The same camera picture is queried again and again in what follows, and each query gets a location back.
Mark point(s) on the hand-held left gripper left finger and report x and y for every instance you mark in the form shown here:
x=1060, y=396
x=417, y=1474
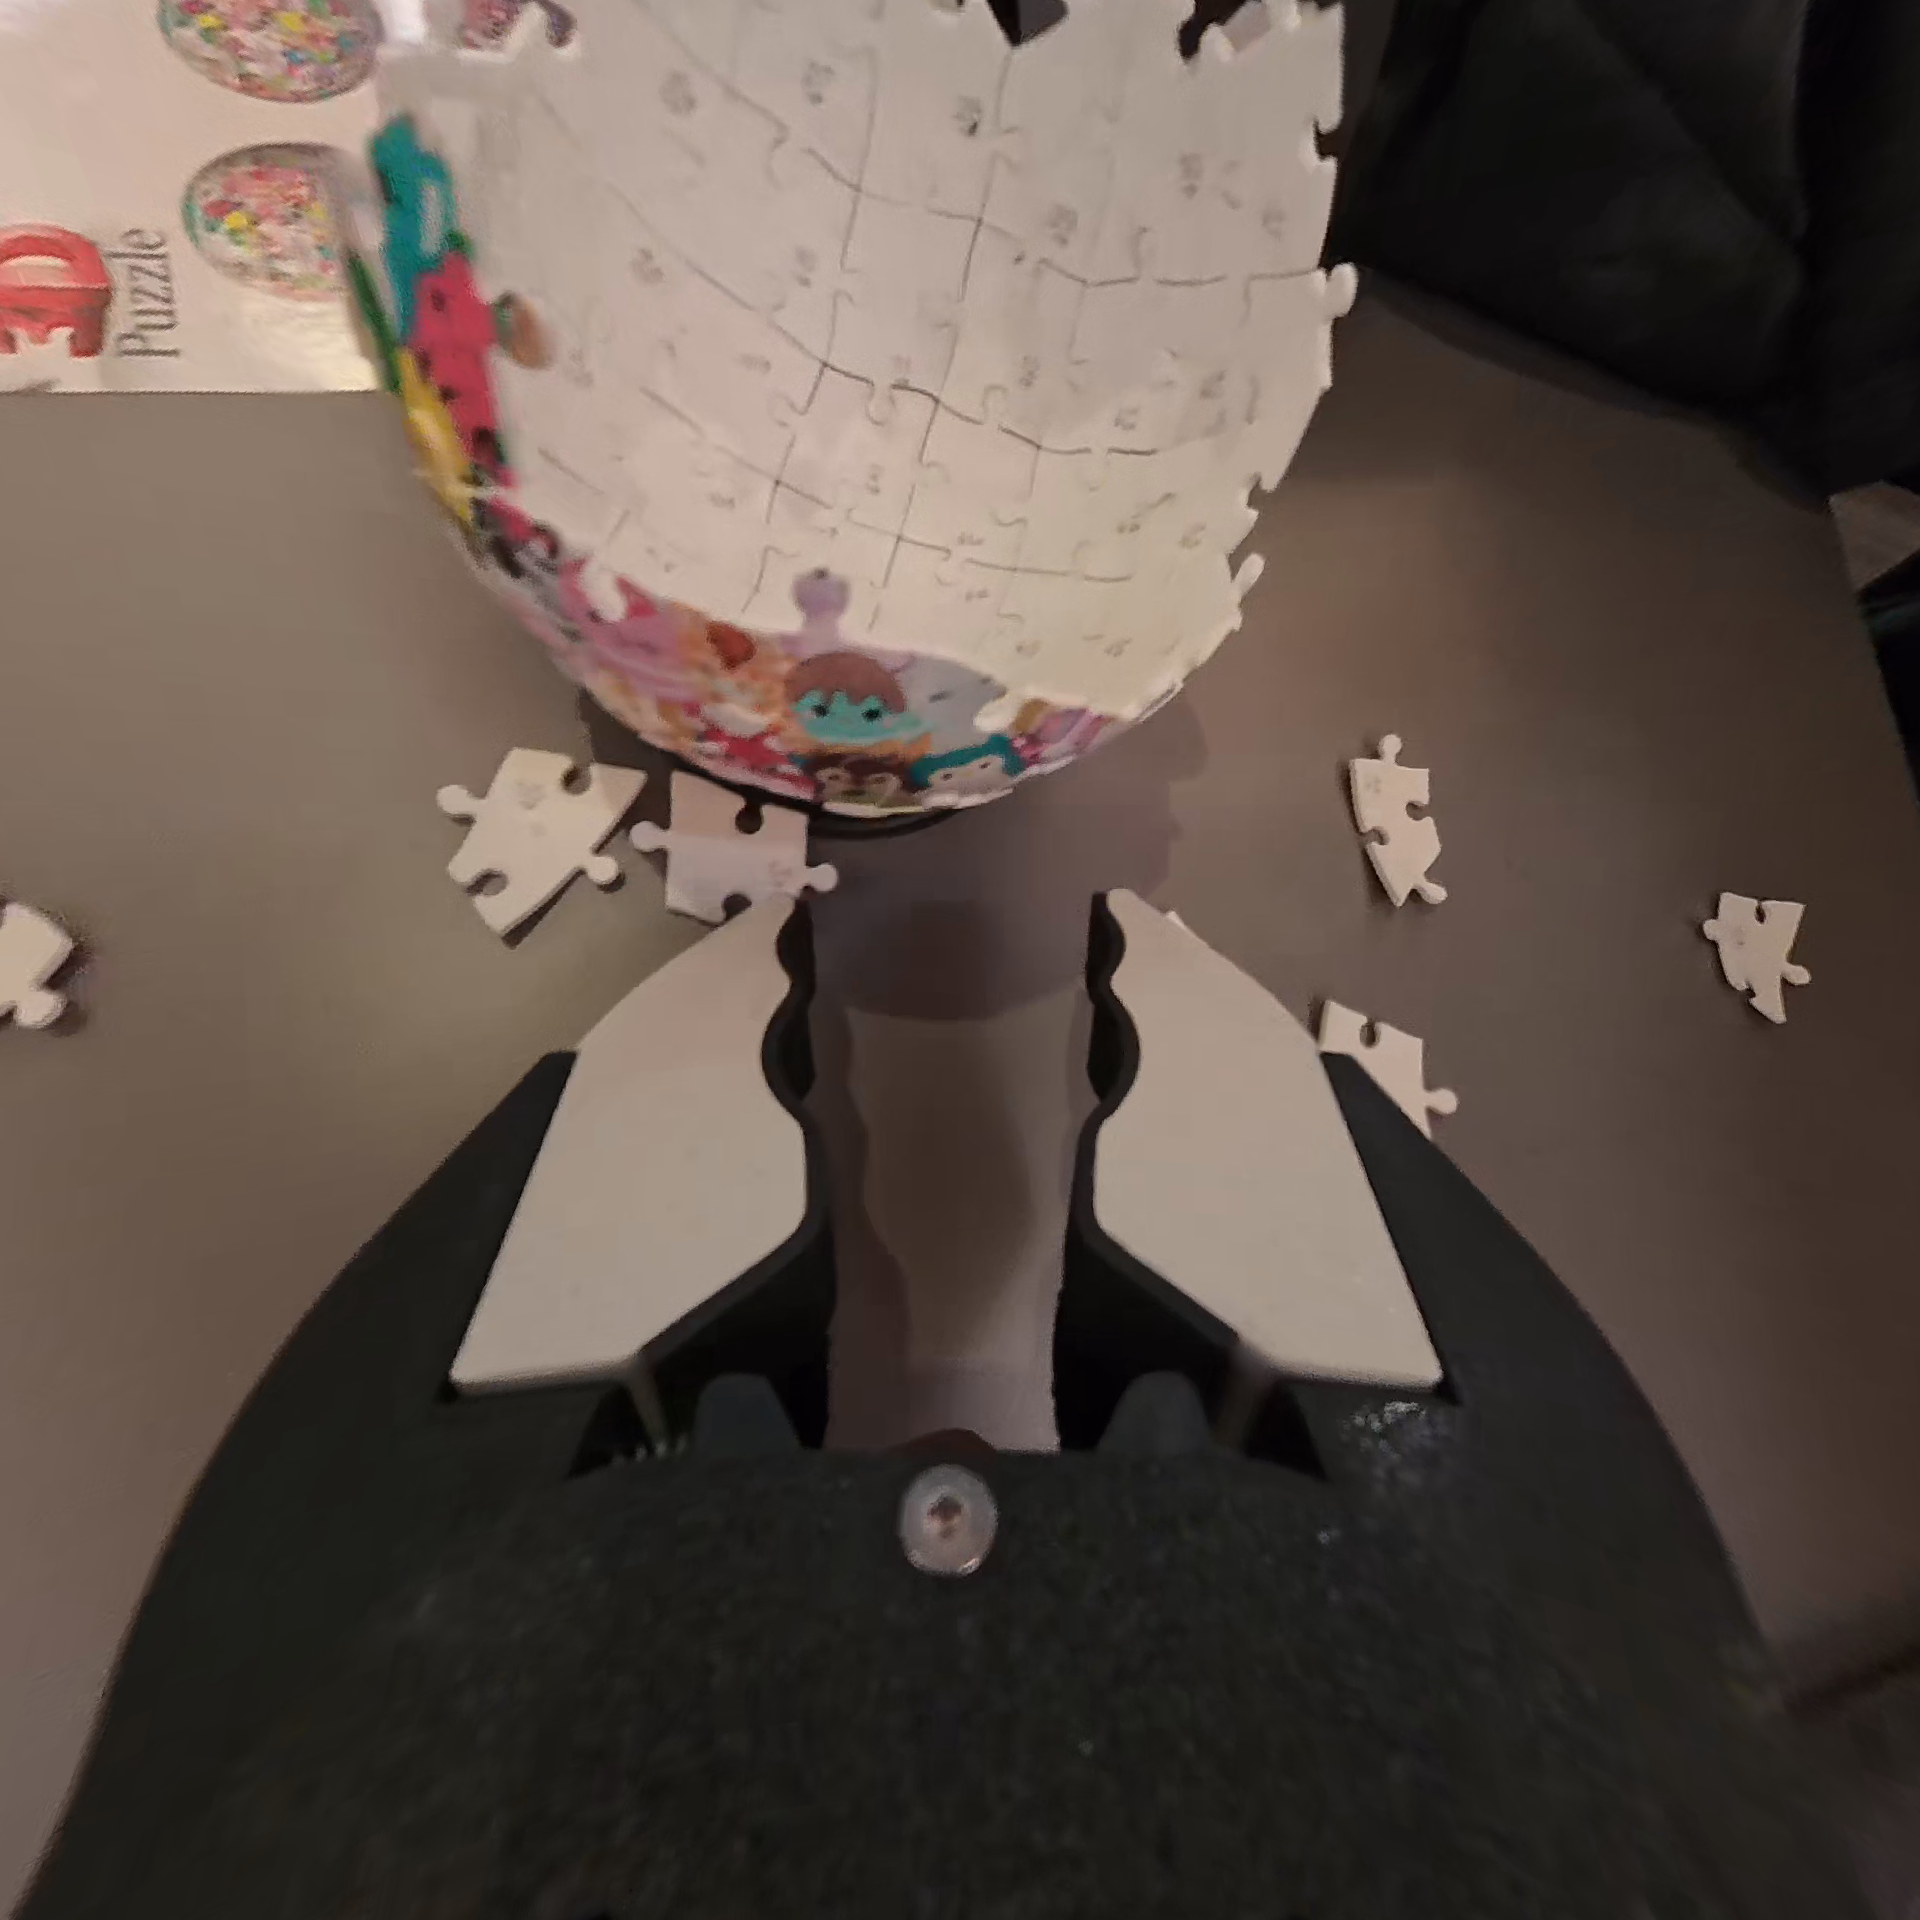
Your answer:
x=628, y=1171

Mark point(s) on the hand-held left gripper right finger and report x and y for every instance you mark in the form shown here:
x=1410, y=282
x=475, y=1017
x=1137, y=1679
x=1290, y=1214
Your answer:
x=1243, y=1171

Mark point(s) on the colourful puzzle ball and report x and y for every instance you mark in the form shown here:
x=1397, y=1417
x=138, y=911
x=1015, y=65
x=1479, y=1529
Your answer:
x=901, y=300

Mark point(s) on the black ball stand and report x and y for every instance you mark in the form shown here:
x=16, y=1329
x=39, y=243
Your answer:
x=915, y=820

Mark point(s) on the puzzle instruction sheet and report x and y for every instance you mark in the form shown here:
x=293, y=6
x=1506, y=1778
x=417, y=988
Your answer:
x=75, y=107

